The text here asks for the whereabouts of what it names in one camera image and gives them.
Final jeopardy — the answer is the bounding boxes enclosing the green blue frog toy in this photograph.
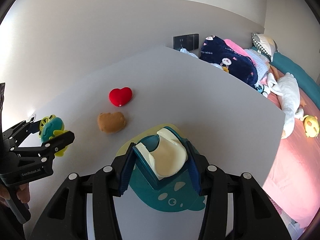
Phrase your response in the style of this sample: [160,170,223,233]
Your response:
[39,114,67,142]

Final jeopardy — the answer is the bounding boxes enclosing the brown bear cookie plush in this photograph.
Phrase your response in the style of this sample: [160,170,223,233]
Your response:
[97,112,127,134]

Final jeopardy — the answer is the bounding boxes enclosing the teal tape dispenser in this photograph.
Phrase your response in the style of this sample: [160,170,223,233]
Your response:
[116,124,206,213]

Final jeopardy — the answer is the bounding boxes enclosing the person's left hand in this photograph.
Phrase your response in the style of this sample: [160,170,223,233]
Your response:
[0,182,31,208]

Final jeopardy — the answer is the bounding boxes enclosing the pink bed sheet mattress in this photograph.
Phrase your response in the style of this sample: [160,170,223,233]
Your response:
[260,65,320,229]

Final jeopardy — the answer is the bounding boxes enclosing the red heart toy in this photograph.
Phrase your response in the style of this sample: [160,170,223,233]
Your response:
[108,87,133,107]

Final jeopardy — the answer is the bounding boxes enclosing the yellow chick plush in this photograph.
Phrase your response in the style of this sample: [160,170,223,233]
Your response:
[303,115,319,138]

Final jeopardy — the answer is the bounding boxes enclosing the white goose plush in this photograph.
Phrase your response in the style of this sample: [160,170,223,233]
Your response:
[267,72,304,139]

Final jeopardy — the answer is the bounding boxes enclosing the teal pillow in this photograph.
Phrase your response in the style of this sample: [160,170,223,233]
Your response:
[251,45,320,99]

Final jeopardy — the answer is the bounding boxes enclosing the light blue blanket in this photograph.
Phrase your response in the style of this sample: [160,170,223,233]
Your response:
[245,49,270,81]

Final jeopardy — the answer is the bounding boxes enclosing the navy patterned blanket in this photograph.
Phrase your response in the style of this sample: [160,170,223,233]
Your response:
[200,36,258,88]

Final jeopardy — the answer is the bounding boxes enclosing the checkered grey pillow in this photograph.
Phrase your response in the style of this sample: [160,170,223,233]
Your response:
[252,33,278,62]

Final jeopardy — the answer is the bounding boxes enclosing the black wall socket panel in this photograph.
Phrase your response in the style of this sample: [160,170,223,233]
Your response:
[173,34,199,51]

